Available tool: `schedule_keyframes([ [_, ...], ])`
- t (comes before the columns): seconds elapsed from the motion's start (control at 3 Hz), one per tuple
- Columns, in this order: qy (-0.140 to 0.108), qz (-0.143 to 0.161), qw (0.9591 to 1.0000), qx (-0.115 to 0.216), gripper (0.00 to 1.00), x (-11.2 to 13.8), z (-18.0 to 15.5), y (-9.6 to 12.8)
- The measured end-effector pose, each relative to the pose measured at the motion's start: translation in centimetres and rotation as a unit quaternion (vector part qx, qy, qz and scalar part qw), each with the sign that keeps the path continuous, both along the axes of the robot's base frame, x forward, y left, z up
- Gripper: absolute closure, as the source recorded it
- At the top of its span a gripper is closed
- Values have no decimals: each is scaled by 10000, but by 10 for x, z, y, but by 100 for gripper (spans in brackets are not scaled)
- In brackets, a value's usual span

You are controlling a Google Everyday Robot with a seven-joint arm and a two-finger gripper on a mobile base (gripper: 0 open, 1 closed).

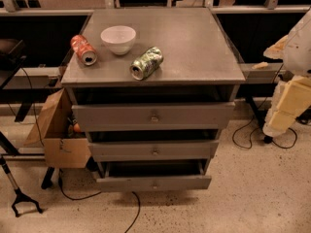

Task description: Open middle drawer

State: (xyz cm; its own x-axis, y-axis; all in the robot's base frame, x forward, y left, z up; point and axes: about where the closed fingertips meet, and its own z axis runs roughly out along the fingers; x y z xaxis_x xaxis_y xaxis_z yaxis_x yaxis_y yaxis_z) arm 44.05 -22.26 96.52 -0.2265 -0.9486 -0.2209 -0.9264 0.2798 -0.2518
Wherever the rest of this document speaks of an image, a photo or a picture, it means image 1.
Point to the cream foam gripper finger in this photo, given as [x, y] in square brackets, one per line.
[296, 97]

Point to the grey drawer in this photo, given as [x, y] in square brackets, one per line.
[153, 150]
[159, 116]
[162, 175]

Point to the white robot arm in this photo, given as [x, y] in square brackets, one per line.
[295, 49]

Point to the grey top drawer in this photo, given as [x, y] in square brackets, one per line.
[159, 116]

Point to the grey bottom drawer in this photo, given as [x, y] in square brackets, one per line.
[162, 175]

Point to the grey drawer cabinet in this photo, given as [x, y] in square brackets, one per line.
[198, 67]

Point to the small cream foam piece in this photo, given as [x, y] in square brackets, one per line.
[260, 65]

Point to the green soda can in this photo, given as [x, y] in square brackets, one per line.
[144, 65]

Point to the white ceramic bowl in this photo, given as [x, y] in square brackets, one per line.
[118, 39]

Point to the orange soda can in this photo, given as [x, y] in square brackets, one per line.
[84, 50]

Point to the orange fruit in box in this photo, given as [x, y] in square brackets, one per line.
[77, 128]

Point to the brown cardboard box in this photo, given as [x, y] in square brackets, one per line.
[51, 132]

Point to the black grabber tool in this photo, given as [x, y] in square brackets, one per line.
[20, 196]

